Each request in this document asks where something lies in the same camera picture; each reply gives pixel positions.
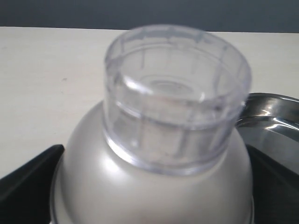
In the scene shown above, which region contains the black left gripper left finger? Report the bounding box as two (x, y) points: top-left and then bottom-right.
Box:
(0, 145), (64, 224)

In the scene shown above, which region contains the round stainless steel plate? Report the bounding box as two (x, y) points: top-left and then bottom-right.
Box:
(236, 93), (299, 181)

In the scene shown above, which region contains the clear plastic shaker bottle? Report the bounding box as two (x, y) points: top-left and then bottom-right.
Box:
(50, 25), (255, 224)

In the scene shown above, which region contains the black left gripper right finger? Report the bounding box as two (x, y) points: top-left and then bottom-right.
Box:
(246, 145), (299, 224)

